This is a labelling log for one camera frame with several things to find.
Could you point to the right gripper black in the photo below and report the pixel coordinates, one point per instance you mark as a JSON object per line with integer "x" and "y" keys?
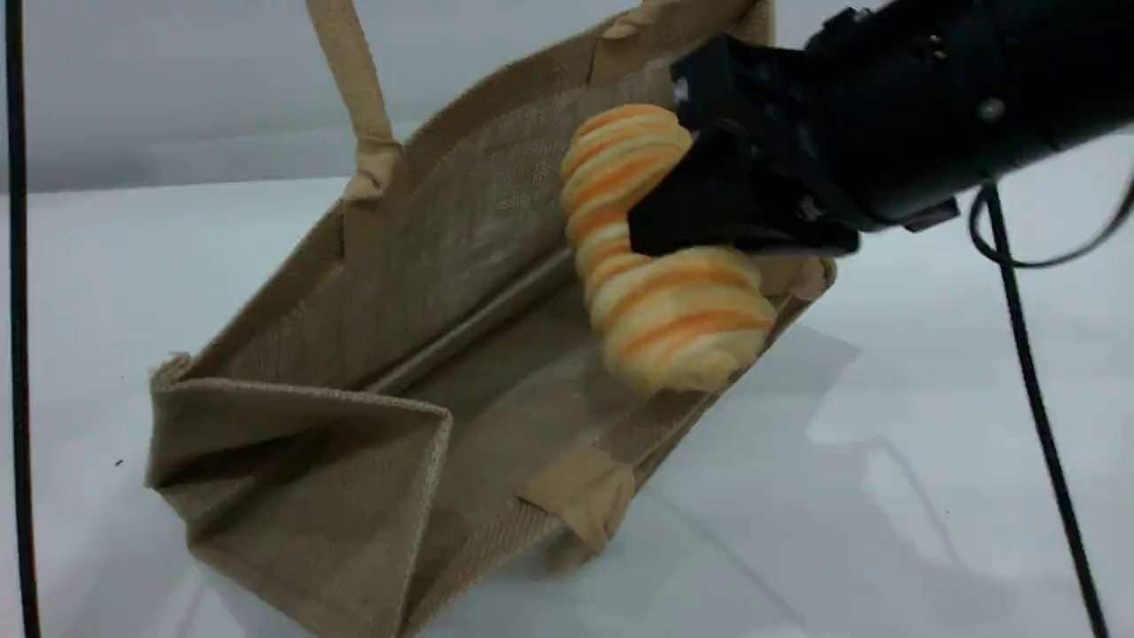
{"x": 886, "y": 124}

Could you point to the long striped orange bread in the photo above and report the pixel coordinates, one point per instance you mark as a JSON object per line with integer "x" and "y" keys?
{"x": 682, "y": 328}

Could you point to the brown jute tote bag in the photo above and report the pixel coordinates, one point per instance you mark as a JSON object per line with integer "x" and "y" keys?
{"x": 354, "y": 478}

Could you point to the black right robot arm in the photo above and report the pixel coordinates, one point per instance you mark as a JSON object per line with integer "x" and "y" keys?
{"x": 1063, "y": 71}

